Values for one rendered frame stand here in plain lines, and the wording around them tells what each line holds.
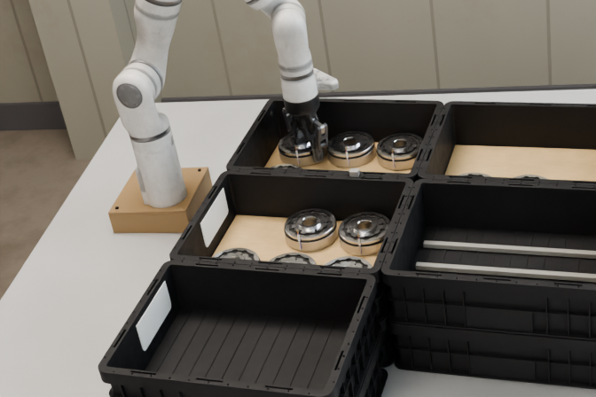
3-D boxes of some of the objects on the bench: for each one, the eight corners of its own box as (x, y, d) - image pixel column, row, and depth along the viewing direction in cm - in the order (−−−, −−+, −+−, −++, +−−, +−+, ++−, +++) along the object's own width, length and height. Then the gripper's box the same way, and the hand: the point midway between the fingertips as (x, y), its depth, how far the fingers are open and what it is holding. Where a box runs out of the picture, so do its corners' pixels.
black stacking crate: (392, 374, 202) (385, 323, 195) (426, 272, 225) (420, 224, 219) (621, 397, 189) (622, 344, 182) (631, 287, 212) (632, 237, 206)
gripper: (265, 87, 239) (277, 151, 247) (306, 109, 228) (317, 175, 236) (294, 73, 242) (304, 137, 250) (335, 96, 231) (344, 161, 239)
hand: (309, 151), depth 243 cm, fingers open, 5 cm apart
